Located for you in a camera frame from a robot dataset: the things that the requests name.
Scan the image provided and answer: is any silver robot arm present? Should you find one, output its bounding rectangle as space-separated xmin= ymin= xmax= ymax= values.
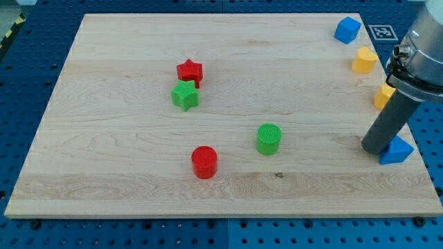
xmin=386 ymin=0 xmax=442 ymax=104

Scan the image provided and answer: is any yellow block near arm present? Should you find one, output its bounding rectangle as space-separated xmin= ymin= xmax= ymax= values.
xmin=373 ymin=83 xmax=395 ymax=110

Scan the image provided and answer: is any red cylinder block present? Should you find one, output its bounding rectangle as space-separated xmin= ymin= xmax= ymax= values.
xmin=191 ymin=145 xmax=217 ymax=179

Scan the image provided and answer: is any green star block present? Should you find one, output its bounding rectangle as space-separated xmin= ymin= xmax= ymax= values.
xmin=171 ymin=80 xmax=199 ymax=111

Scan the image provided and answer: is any green cylinder block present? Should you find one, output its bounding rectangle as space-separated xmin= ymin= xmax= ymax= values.
xmin=255 ymin=123 xmax=282 ymax=156

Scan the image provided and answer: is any light wooden board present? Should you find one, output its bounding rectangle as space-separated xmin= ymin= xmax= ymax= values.
xmin=5 ymin=13 xmax=442 ymax=219

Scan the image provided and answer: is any red star block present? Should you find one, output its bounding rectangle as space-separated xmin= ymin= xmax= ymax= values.
xmin=177 ymin=59 xmax=204 ymax=89

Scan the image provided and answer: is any yellow heart block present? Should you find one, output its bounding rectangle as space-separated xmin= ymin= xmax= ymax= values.
xmin=351 ymin=46 xmax=378 ymax=74

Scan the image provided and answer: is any blue cube block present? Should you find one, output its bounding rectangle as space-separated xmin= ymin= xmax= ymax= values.
xmin=334 ymin=17 xmax=361 ymax=44

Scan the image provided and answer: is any blue triangle block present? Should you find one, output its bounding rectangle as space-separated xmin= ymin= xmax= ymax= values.
xmin=379 ymin=136 xmax=414 ymax=165

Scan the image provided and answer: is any grey cylindrical pointer tool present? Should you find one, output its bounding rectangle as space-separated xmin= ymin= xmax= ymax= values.
xmin=361 ymin=90 xmax=422 ymax=155

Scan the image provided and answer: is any black white fiducial marker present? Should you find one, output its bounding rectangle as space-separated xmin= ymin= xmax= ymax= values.
xmin=368 ymin=24 xmax=398 ymax=41

